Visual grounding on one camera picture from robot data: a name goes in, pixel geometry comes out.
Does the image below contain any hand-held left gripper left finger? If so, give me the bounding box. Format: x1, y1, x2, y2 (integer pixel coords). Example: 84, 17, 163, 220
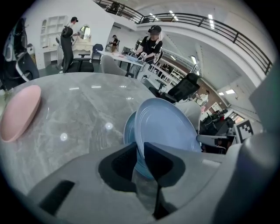
28, 141, 154, 224

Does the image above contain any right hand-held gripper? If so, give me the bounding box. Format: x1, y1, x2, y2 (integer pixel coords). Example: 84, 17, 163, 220
196, 63, 280, 224

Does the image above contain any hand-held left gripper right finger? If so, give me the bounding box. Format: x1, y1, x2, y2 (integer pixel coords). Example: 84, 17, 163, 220
143, 141, 226, 221

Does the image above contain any light blue ribbed plate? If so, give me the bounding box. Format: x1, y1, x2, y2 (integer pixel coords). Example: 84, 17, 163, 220
133, 98, 202, 162

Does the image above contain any dark blue plate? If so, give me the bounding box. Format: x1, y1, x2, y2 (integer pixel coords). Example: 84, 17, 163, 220
123, 111, 155, 180

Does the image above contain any pink plate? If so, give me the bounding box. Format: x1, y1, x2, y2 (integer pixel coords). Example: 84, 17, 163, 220
0, 84, 42, 143

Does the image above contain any grey shell chair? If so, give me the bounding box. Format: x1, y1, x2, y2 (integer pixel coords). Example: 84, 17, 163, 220
175, 101, 202, 133
101, 55, 134, 78

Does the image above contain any black mesh office chair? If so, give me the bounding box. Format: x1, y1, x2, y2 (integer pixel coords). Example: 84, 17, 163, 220
149, 73, 201, 104
59, 25, 95, 74

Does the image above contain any black balcony railing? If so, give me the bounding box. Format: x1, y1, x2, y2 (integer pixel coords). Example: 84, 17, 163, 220
93, 0, 273, 75

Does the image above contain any white work table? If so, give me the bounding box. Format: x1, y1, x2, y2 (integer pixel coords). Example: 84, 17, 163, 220
96, 50, 145, 78

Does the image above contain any dark blue chair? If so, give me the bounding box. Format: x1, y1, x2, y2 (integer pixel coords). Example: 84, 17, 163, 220
91, 43, 104, 61

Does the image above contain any white dresser with mirror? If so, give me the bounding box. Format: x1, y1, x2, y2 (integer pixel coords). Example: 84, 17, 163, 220
71, 25, 94, 59

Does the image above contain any white wall shelf unit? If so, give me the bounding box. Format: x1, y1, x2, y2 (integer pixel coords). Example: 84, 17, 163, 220
40, 15, 69, 49

